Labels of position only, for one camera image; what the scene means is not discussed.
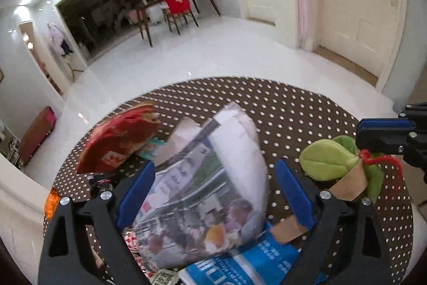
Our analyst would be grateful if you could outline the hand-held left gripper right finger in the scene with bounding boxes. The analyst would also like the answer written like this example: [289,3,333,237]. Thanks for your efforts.
[275,159,397,285]

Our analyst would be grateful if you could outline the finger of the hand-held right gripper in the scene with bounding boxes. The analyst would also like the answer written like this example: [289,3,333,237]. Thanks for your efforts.
[355,118,417,155]
[398,102,427,120]

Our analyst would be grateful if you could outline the teal small packet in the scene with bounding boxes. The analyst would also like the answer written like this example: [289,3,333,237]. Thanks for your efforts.
[139,137,168,162]

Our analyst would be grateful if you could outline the red paper bag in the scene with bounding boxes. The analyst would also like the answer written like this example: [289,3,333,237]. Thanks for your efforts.
[76,104,160,174]

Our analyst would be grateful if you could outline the wooden chair with red shirt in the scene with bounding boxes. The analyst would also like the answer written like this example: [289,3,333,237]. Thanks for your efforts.
[161,0,200,36]

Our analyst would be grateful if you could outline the orange packet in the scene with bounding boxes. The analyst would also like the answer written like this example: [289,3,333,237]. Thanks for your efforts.
[44,188,61,219]

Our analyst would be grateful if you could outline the blue printed packet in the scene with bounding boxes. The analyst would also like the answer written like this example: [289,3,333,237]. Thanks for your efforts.
[180,221,329,285]

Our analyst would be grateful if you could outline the brown polka-dot tablecloth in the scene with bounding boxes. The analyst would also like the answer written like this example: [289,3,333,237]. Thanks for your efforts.
[45,76,415,285]

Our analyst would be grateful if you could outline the hanging clothes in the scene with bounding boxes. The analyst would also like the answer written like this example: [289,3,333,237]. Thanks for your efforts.
[47,22,74,57]

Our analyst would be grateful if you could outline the wooden side table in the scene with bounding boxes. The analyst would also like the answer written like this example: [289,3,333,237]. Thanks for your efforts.
[135,0,221,48]

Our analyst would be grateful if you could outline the brown cardboard scrap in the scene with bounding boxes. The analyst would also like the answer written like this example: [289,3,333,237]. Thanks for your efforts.
[270,214,308,245]

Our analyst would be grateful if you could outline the green plush toy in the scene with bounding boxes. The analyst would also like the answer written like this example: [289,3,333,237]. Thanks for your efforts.
[299,135,402,209]

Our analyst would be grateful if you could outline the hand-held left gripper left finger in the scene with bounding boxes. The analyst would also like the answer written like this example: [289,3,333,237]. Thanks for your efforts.
[38,161,157,285]

